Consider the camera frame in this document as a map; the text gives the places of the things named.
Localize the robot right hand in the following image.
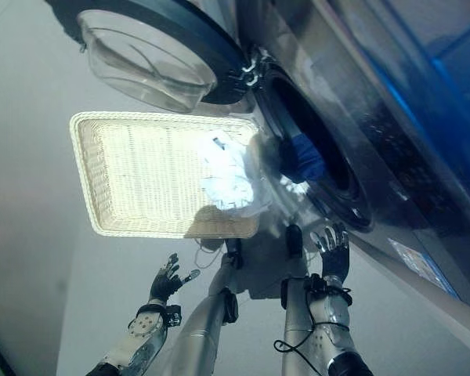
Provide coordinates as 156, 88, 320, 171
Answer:
310, 222, 352, 278

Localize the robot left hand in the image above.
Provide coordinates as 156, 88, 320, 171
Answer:
149, 253, 201, 305

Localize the silver washing machine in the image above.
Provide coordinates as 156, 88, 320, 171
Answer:
234, 0, 470, 311

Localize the washing machine door with glass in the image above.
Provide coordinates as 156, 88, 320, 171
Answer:
42, 0, 256, 115

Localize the robot left leg silver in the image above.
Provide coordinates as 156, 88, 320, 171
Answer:
175, 237, 244, 376

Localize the robot leg silver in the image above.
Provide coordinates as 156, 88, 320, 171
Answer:
279, 224, 319, 376
175, 237, 244, 376

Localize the robot right leg silver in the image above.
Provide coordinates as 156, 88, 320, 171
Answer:
279, 224, 319, 376

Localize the blue white label sticker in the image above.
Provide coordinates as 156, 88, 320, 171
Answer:
387, 237, 461, 301

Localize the blue cloth garment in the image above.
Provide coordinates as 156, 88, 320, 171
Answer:
288, 132, 327, 183

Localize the white wicker laundry basket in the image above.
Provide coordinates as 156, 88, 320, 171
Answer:
69, 110, 262, 239

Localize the white cloth garment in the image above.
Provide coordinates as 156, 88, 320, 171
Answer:
197, 132, 276, 217

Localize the blue framed panel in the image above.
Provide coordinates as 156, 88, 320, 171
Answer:
360, 0, 470, 165

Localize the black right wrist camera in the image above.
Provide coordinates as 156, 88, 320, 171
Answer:
305, 273, 327, 294

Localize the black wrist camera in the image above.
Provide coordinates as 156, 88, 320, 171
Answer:
164, 304, 183, 327
305, 273, 327, 294

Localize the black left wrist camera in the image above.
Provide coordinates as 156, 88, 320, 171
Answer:
164, 304, 183, 327

